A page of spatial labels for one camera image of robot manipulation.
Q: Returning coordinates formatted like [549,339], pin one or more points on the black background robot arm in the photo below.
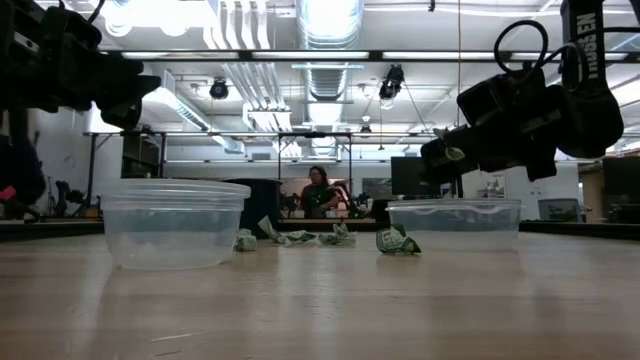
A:
[62,195]

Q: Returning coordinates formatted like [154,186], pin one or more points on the black computer monitor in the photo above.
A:
[407,175]

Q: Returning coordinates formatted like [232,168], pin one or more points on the person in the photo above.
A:
[317,195]

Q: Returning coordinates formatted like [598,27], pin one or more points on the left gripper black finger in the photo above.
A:
[122,115]
[125,80]

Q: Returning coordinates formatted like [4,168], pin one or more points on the round clear plastic container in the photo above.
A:
[170,240]

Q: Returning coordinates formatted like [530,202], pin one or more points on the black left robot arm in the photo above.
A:
[20,165]

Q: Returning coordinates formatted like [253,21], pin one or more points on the black mug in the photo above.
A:
[262,205]

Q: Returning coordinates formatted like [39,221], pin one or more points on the rectangular clear plastic container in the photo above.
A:
[460,230]

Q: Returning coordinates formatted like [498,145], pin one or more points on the dark background shelf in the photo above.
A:
[141,155]

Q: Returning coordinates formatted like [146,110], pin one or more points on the black background workstation frame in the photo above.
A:
[315,134]

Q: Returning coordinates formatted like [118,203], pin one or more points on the black hanging camera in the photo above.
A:
[391,82]
[218,89]

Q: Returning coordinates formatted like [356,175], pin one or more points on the black overhead crossbar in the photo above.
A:
[375,55]

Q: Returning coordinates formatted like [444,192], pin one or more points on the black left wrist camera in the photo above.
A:
[75,30]

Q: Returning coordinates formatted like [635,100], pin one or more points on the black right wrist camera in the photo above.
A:
[480,100]

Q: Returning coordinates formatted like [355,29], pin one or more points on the black aluminium table frame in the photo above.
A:
[50,229]

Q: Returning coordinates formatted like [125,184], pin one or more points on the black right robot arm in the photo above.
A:
[590,100]

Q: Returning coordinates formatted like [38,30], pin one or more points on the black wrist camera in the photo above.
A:
[480,100]
[75,30]

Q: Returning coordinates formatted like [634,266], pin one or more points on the silver ventilation duct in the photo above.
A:
[327,30]

